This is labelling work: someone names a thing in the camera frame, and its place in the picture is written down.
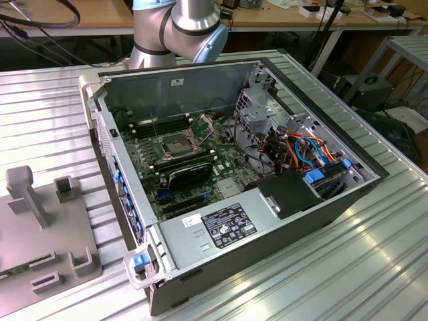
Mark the black RAM slot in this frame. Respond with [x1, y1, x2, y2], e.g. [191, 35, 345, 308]
[152, 150, 215, 168]
[155, 155, 217, 174]
[131, 118, 191, 132]
[129, 114, 189, 127]
[133, 122, 193, 136]
[136, 126, 194, 140]

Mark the CPU socket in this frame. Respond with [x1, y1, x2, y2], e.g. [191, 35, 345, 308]
[155, 133, 198, 158]

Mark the black expansion slot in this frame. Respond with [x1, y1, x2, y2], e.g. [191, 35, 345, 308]
[162, 195, 204, 211]
[163, 203, 203, 217]

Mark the green motherboard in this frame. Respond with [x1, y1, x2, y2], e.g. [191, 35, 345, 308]
[115, 110, 255, 221]

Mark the metal socket cover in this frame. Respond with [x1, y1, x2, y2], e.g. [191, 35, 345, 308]
[187, 113, 218, 148]

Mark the black graphics card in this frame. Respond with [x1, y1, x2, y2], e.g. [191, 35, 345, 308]
[167, 160, 213, 192]

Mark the silver chipset heatsink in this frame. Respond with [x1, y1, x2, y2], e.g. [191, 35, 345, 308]
[215, 179, 244, 199]

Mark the perforated metal drive cage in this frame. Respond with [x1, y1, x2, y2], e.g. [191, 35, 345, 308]
[233, 88, 292, 145]

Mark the black power supply label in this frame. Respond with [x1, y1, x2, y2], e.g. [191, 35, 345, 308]
[200, 202, 258, 250]

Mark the black plastic shroud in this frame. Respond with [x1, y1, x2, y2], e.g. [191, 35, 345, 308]
[243, 172, 325, 221]

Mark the silver power supply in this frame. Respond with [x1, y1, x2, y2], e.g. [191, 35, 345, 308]
[158, 187, 281, 272]

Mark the hard disk in blue carrier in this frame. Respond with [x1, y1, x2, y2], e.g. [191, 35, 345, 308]
[302, 163, 352, 201]

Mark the open black PC case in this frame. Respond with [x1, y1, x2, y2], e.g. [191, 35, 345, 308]
[78, 56, 391, 317]

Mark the clear bezel with blue latch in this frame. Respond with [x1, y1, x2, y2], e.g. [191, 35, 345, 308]
[123, 243, 168, 290]

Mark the wooden desk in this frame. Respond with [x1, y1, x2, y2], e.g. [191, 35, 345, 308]
[227, 0, 425, 34]
[0, 0, 135, 38]

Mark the white box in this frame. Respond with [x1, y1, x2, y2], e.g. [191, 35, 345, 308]
[299, 5, 344, 20]

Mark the grey parts rack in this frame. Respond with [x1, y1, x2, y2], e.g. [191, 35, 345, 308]
[0, 165, 105, 304]

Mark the brown cardboard item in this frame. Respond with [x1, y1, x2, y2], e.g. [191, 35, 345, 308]
[362, 5, 391, 20]

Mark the green RAM stick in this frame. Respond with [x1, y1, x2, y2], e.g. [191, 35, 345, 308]
[0, 263, 33, 279]

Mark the thin black wire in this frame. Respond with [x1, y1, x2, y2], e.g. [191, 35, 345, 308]
[206, 97, 235, 113]

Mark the orange wire bundle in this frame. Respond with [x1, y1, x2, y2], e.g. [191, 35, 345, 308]
[260, 132, 337, 169]

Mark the blue wire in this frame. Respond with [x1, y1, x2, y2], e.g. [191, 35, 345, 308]
[296, 135, 326, 167]

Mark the beige case handle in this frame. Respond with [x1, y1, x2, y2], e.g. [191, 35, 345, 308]
[78, 74, 102, 132]

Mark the black box with handle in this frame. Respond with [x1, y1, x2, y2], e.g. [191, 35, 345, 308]
[334, 75, 395, 112]

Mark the grey metal shelf frame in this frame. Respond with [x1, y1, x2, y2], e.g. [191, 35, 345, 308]
[344, 35, 428, 105]

